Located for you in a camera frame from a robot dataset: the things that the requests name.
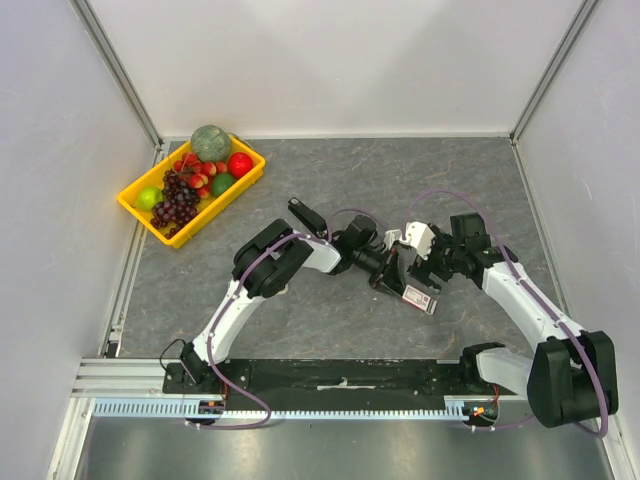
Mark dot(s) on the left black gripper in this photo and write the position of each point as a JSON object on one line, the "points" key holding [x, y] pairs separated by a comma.
{"points": [[388, 278]]}

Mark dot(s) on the slotted cable duct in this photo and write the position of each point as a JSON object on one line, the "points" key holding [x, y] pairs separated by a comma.
{"points": [[453, 410]]}

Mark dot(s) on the yellow plastic tray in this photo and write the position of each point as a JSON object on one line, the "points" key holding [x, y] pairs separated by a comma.
{"points": [[207, 208]]}

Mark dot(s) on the white black stapler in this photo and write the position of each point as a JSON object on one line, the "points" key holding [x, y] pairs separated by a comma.
{"points": [[284, 290]]}

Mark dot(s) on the light green lime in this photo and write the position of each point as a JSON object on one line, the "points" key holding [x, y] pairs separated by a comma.
{"points": [[148, 197]]}

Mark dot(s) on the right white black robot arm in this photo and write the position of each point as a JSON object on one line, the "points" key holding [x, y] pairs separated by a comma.
{"points": [[572, 376]]}

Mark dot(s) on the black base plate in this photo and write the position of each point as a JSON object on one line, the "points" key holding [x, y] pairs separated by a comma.
{"points": [[341, 385]]}

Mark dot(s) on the red apple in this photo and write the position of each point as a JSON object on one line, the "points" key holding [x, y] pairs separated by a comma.
{"points": [[239, 164]]}

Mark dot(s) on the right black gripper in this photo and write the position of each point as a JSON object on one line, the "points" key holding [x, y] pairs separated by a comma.
{"points": [[431, 265]]}

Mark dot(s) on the dark green lime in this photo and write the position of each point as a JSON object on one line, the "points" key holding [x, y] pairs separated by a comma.
{"points": [[221, 183]]}

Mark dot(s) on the purple grape bunch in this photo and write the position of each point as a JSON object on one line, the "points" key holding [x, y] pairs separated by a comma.
{"points": [[178, 208]]}

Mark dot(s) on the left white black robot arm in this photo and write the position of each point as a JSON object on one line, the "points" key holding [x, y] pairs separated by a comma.
{"points": [[263, 267]]}

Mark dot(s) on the red white staple box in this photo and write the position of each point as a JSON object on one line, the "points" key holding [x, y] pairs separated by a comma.
{"points": [[419, 300]]}

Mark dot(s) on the red peach cluster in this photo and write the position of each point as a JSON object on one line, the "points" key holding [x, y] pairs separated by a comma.
{"points": [[199, 174]]}

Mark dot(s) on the green melon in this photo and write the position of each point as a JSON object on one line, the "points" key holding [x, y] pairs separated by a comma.
{"points": [[210, 143]]}

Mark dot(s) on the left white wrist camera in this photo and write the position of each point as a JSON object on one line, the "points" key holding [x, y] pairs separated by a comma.
{"points": [[395, 237]]}

